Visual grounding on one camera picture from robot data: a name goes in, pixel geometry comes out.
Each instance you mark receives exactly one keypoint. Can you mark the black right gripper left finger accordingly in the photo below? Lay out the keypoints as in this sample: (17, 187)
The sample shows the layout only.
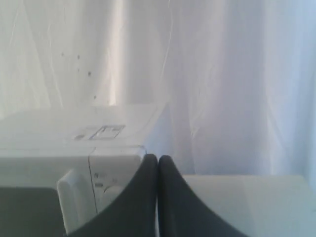
(133, 212)

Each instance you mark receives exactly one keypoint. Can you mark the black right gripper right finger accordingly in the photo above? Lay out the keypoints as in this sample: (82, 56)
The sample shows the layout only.
(180, 212)

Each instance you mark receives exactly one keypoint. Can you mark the white microwave door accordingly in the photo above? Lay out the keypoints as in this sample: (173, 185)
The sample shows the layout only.
(45, 191)

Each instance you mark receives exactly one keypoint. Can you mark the white microwave oven body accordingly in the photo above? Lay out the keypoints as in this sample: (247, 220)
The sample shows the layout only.
(113, 162)

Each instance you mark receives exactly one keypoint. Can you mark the upper white control knob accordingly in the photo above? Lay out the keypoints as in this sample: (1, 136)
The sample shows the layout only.
(110, 194)

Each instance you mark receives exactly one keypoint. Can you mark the blue white warning sticker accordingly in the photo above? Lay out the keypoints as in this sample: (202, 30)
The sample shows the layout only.
(98, 132)

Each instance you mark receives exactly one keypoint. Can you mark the white backdrop curtain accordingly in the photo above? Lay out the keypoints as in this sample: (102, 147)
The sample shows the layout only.
(240, 75)

